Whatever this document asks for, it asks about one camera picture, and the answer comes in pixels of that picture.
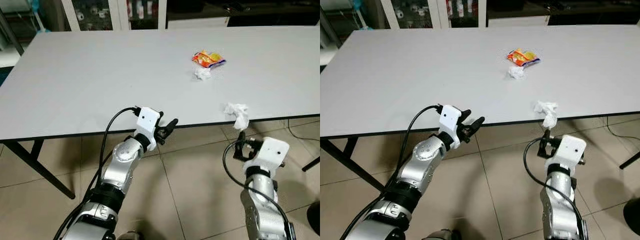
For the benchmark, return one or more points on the large white tissue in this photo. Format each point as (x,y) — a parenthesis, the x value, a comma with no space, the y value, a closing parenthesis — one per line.
(549,112)
(239,114)

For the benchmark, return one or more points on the small white tissue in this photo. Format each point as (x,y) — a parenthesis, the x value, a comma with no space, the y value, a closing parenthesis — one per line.
(516,73)
(202,74)

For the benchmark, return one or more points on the black metal leg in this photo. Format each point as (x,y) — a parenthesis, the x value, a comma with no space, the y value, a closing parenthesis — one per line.
(631,160)
(312,163)

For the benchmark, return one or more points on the orange snack packet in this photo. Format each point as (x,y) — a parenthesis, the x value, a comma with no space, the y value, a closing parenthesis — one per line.
(207,60)
(522,58)

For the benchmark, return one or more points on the black round object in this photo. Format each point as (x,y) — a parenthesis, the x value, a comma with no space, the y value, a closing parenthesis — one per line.
(315,217)
(632,215)

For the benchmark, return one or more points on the white drawer unit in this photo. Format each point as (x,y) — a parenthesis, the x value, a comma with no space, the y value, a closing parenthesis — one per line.
(197,22)
(517,21)

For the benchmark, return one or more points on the robot left leg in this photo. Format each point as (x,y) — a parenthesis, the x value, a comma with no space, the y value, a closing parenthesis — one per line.
(440,235)
(130,236)

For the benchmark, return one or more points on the white glass door cabinet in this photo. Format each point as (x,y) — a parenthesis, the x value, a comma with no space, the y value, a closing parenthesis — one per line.
(441,12)
(122,15)

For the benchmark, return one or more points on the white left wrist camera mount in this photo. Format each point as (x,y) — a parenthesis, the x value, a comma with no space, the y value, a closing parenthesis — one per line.
(147,120)
(450,119)

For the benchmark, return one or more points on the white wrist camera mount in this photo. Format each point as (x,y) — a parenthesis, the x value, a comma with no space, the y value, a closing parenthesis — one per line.
(147,120)
(450,119)
(570,147)
(270,150)

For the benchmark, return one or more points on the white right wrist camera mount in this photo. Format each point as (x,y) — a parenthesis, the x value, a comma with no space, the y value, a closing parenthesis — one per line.
(570,147)
(270,150)

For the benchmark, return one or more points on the white table black frame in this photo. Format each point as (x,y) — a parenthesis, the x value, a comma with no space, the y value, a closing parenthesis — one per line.
(425,70)
(100,75)

